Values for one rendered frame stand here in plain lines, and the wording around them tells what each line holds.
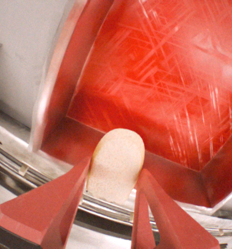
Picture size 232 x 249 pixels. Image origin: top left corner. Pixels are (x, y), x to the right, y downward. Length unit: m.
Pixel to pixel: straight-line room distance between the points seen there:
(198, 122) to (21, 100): 0.32
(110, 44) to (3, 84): 0.22
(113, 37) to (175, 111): 0.15
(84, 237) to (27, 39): 0.50
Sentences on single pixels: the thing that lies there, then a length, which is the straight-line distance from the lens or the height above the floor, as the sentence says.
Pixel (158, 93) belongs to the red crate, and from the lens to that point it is 0.24.
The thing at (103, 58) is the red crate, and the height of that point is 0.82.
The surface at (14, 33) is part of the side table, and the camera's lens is 0.31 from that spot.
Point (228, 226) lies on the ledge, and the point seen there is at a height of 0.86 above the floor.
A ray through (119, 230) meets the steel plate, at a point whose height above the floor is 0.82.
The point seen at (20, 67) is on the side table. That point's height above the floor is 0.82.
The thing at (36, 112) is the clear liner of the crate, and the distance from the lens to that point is 0.17.
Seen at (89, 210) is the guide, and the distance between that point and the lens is 0.40.
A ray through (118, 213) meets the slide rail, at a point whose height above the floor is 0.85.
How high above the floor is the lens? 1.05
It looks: 61 degrees down
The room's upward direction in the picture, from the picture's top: 169 degrees counter-clockwise
